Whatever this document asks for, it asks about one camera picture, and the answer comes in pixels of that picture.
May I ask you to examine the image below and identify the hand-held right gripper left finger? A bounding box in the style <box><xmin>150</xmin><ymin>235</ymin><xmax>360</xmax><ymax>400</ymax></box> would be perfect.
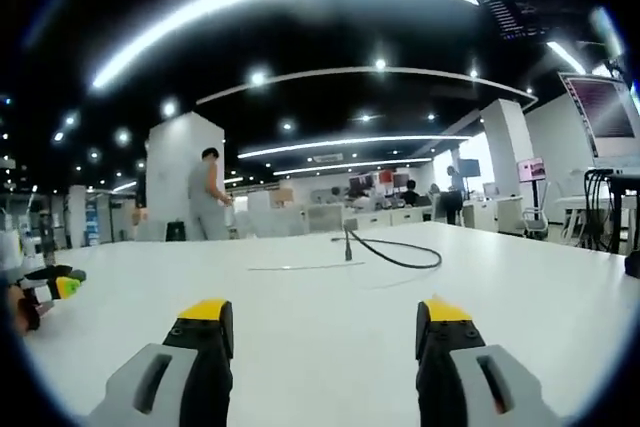
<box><xmin>87</xmin><ymin>299</ymin><xmax>235</xmax><ymax>427</ymax></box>

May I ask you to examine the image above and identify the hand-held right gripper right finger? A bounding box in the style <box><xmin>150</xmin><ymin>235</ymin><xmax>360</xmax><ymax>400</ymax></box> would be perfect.
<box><xmin>415</xmin><ymin>295</ymin><xmax>561</xmax><ymax>427</ymax></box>

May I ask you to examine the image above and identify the black data cable with plug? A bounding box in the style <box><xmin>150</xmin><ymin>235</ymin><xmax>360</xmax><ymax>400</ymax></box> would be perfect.
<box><xmin>330</xmin><ymin>225</ymin><xmax>443</xmax><ymax>270</ymax></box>

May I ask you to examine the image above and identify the thin grey rod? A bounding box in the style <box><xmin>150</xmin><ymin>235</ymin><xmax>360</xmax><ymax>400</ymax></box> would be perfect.
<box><xmin>247</xmin><ymin>261</ymin><xmax>367</xmax><ymax>273</ymax></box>

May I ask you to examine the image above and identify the white desk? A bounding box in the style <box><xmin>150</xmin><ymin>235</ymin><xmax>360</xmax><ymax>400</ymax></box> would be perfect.
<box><xmin>0</xmin><ymin>220</ymin><xmax>640</xmax><ymax>427</ymax></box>

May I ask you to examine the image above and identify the person's left hand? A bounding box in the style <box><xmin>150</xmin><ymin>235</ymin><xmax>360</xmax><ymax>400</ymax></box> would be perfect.
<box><xmin>4</xmin><ymin>285</ymin><xmax>42</xmax><ymax>334</ymax></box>

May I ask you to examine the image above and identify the black upright stand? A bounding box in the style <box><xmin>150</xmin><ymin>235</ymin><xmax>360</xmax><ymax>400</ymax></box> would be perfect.
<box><xmin>38</xmin><ymin>210</ymin><xmax>57</xmax><ymax>266</ymax></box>

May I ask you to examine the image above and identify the monitor on stand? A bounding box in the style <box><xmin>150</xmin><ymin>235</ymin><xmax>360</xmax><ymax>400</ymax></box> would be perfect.
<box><xmin>516</xmin><ymin>157</ymin><xmax>547</xmax><ymax>221</ymax></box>

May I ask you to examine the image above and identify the black table with cables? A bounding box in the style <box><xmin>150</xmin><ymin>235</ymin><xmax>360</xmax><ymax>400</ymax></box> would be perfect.
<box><xmin>583</xmin><ymin>167</ymin><xmax>640</xmax><ymax>254</ymax></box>

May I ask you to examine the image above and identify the large wall screen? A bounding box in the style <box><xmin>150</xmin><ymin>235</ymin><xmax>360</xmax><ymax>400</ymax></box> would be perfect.
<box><xmin>558</xmin><ymin>70</ymin><xmax>640</xmax><ymax>159</ymax></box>

